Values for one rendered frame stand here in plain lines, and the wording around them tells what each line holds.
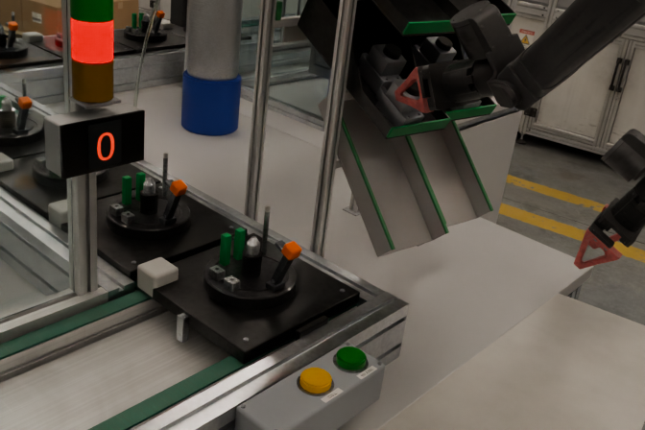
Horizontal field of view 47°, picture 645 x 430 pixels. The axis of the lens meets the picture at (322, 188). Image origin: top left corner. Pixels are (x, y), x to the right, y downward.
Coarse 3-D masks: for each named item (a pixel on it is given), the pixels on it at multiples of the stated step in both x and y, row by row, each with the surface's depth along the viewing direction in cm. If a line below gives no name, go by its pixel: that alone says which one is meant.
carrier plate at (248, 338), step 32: (192, 256) 118; (160, 288) 108; (192, 288) 109; (320, 288) 113; (352, 288) 114; (192, 320) 103; (224, 320) 103; (256, 320) 104; (288, 320) 105; (256, 352) 99
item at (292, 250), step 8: (280, 240) 105; (280, 248) 104; (288, 248) 103; (296, 248) 103; (288, 256) 103; (296, 256) 104; (280, 264) 105; (288, 264) 105; (280, 272) 106; (272, 280) 107; (280, 280) 107
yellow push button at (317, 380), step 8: (312, 368) 95; (304, 376) 93; (312, 376) 93; (320, 376) 94; (328, 376) 94; (304, 384) 92; (312, 384) 92; (320, 384) 92; (328, 384) 93; (312, 392) 92; (320, 392) 92
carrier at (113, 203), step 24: (144, 192) 124; (168, 192) 138; (120, 216) 123; (144, 216) 124; (192, 216) 130; (216, 216) 131; (120, 240) 120; (144, 240) 120; (168, 240) 122; (192, 240) 122; (216, 240) 123; (120, 264) 113
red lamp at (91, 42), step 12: (72, 24) 88; (84, 24) 88; (96, 24) 88; (108, 24) 89; (72, 36) 89; (84, 36) 88; (96, 36) 88; (108, 36) 90; (72, 48) 90; (84, 48) 89; (96, 48) 89; (108, 48) 90; (84, 60) 89; (96, 60) 90; (108, 60) 91
